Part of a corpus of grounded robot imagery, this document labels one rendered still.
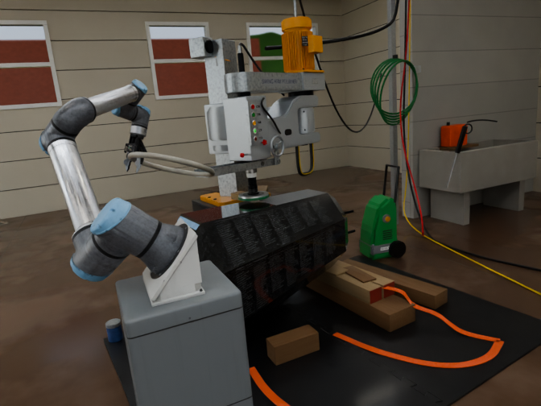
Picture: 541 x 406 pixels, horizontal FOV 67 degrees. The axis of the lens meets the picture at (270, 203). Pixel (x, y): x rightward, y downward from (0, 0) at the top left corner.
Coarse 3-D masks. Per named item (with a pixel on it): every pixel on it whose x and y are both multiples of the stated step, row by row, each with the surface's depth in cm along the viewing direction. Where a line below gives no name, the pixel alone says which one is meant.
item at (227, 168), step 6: (240, 162) 284; (252, 162) 277; (258, 162) 282; (264, 162) 286; (270, 162) 292; (198, 168) 255; (216, 168) 252; (222, 168) 256; (228, 168) 260; (234, 168) 264; (240, 168) 268; (246, 168) 273; (252, 168) 277; (216, 174) 252; (222, 174) 256
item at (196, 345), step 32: (128, 288) 155; (224, 288) 148; (128, 320) 130; (160, 320) 134; (192, 320) 138; (224, 320) 143; (128, 352) 154; (160, 352) 136; (192, 352) 140; (224, 352) 146; (160, 384) 137; (192, 384) 142; (224, 384) 148
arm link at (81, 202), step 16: (48, 128) 170; (48, 144) 169; (64, 144) 169; (64, 160) 164; (80, 160) 168; (64, 176) 161; (80, 176) 162; (64, 192) 159; (80, 192) 158; (80, 208) 154; (96, 208) 157; (80, 224) 151; (80, 240) 147; (80, 256) 145; (96, 256) 142; (80, 272) 147; (96, 272) 146; (112, 272) 154
